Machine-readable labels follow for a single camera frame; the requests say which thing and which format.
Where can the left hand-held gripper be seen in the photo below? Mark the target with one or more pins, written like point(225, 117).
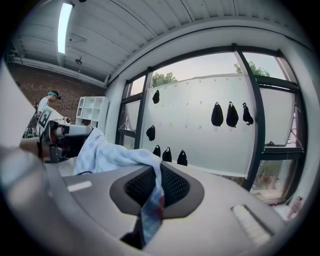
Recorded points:
point(45, 117)

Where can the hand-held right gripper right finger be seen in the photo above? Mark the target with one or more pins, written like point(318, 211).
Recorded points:
point(220, 212)

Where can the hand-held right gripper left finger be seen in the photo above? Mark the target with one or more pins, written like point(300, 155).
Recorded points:
point(100, 205)

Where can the white blue checked clothes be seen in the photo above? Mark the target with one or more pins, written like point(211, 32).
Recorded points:
point(112, 155)

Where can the person's left forearm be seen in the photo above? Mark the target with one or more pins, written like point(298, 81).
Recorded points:
point(30, 147)

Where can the white desk with shelves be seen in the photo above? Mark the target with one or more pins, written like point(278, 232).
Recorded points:
point(92, 110)

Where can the small ceiling lamp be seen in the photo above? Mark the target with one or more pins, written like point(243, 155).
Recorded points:
point(79, 61)

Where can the group of black hanging bags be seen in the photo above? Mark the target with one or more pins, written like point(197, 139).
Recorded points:
point(217, 115)

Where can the white hook panel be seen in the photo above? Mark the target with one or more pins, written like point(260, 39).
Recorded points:
point(195, 112)

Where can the long ceiling light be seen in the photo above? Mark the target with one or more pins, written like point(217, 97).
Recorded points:
point(65, 27)

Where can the black window frame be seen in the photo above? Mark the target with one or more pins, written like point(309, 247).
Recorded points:
point(260, 147)

